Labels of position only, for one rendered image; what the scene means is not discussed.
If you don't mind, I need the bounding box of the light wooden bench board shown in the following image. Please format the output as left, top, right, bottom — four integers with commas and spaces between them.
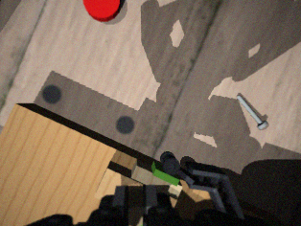
0, 103, 215, 226

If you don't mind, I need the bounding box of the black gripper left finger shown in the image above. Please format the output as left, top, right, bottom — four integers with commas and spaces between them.
25, 186, 129, 226

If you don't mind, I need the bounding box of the small wooden block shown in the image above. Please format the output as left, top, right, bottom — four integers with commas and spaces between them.
94, 161, 145, 199

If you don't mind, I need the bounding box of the grey metal bolt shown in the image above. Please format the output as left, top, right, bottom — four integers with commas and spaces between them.
240, 99, 268, 129

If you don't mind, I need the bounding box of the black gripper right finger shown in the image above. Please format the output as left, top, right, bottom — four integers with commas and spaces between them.
143, 185, 261, 226

